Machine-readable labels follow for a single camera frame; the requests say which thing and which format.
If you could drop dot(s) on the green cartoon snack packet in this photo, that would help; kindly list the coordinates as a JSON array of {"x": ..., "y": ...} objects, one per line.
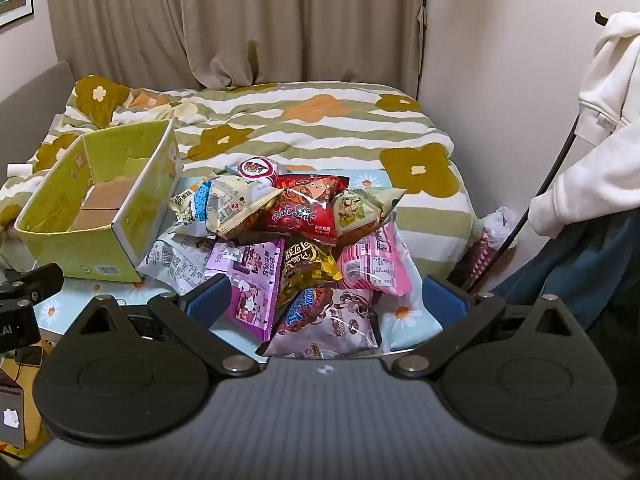
[{"x": 357, "y": 210}]

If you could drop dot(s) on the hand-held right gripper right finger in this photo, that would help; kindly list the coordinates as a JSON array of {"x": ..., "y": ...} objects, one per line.
[{"x": 442, "y": 300}]

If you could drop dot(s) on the white brown cartoon snack packet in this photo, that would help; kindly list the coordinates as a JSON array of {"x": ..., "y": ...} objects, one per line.
[{"x": 335, "y": 327}]

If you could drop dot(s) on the white round red-label snack packet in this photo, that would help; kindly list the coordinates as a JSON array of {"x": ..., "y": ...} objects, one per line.
[{"x": 257, "y": 170}]

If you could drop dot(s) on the dark blue cloth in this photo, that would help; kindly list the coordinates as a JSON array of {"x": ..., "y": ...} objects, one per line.
[{"x": 575, "y": 270}]

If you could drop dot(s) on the black pole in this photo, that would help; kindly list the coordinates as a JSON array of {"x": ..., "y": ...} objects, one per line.
[{"x": 530, "y": 210}]

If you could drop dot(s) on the pile of snack packets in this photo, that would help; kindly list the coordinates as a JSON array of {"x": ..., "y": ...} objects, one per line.
[{"x": 415, "y": 315}]

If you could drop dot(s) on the white hoodie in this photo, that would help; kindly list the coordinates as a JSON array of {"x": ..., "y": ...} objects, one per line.
[{"x": 595, "y": 125}]

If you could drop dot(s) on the beige curtain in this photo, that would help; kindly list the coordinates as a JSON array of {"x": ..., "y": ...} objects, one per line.
[{"x": 225, "y": 20}]

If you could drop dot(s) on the green cardboard box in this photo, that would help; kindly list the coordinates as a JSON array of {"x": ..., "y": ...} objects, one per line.
[{"x": 140, "y": 160}]

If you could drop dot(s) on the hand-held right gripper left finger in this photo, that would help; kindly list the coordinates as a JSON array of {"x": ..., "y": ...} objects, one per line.
[{"x": 212, "y": 300}]

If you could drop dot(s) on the white grey snack packet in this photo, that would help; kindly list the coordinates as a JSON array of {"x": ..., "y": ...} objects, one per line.
[{"x": 172, "y": 260}]

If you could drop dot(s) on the clear cream snack packet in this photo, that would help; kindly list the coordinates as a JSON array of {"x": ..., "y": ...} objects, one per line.
[{"x": 240, "y": 207}]

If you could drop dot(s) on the white blue cartoon snack packet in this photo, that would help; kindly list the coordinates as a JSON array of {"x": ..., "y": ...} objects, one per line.
[{"x": 187, "y": 205}]

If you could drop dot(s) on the grey headboard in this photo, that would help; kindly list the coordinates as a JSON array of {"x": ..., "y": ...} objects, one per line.
[{"x": 35, "y": 90}]

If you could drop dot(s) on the floral striped blanket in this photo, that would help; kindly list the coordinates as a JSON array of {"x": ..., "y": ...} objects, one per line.
[{"x": 310, "y": 120}]

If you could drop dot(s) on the purple snack packet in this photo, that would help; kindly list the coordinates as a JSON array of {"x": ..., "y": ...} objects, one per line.
[{"x": 250, "y": 285}]

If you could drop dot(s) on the grey box with white mark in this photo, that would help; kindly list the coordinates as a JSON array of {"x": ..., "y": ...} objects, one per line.
[{"x": 11, "y": 412}]

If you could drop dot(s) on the white paper roll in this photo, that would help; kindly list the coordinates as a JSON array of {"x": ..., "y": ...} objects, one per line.
[{"x": 17, "y": 170}]

